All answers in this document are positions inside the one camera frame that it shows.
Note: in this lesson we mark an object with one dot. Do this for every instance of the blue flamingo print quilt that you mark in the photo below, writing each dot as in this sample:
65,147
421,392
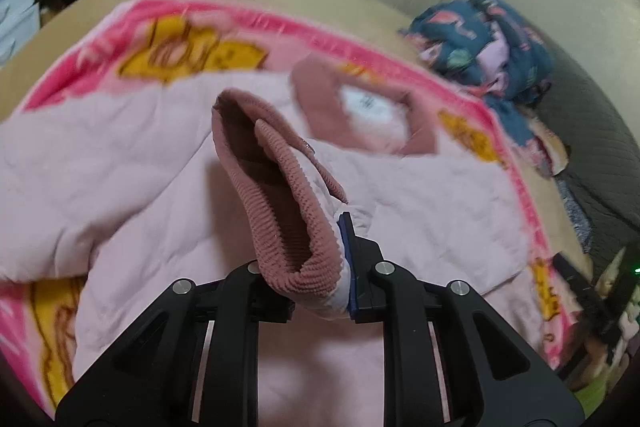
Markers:
465,37

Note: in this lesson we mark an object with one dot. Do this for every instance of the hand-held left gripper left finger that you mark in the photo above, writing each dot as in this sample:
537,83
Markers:
240,299

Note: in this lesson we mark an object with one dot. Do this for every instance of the dark grey padded headboard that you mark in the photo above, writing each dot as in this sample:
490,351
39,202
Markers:
590,132

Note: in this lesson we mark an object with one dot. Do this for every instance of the pink cartoon printed blanket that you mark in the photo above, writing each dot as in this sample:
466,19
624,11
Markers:
200,52

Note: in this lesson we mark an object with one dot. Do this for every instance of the pink quilted jacket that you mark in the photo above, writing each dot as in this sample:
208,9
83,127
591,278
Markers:
150,157

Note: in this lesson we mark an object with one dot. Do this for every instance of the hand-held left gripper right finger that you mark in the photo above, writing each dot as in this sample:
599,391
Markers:
350,267

